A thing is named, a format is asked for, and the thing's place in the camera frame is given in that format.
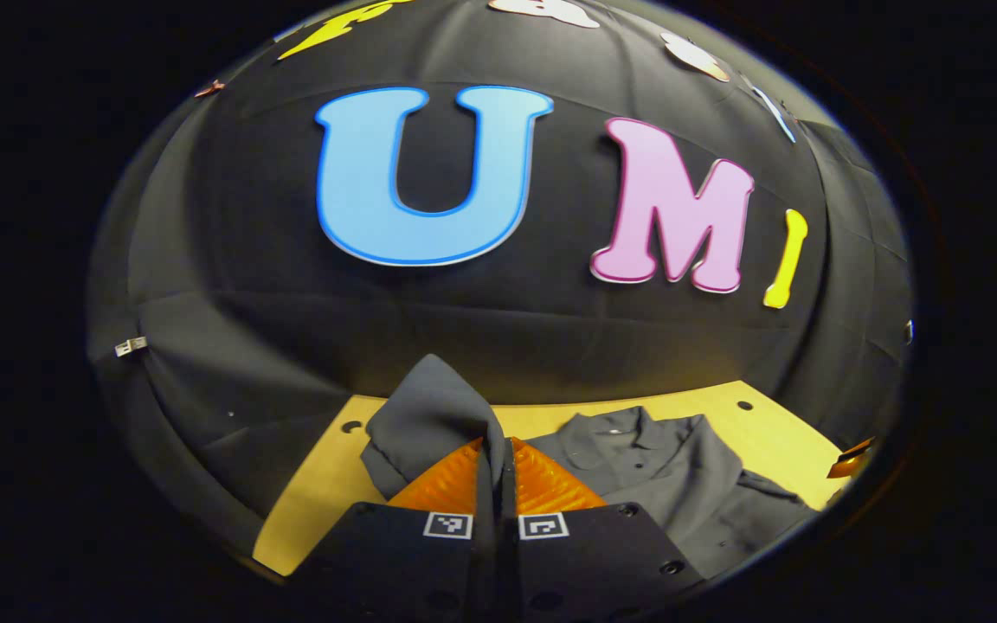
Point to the black backdrop cloth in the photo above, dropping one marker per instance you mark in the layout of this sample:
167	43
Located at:
550	329

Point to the white metal clip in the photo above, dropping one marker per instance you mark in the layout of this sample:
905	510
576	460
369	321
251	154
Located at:
131	346

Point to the grey collared shirt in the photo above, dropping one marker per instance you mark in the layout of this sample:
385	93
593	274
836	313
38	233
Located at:
680	484

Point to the copper metal clip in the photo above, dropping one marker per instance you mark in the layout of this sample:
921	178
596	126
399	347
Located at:
209	87

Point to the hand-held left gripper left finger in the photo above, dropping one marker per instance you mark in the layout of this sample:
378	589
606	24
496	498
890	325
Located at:
412	562

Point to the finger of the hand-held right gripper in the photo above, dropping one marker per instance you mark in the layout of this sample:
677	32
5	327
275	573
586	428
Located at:
849	460

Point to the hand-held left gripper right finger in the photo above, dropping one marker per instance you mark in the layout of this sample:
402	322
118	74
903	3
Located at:
585	562

